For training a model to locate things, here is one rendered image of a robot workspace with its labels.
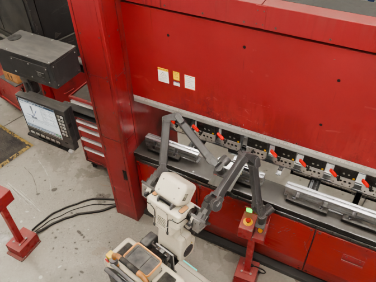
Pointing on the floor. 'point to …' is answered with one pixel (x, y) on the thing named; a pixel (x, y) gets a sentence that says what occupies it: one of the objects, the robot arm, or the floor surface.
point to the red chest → (88, 128)
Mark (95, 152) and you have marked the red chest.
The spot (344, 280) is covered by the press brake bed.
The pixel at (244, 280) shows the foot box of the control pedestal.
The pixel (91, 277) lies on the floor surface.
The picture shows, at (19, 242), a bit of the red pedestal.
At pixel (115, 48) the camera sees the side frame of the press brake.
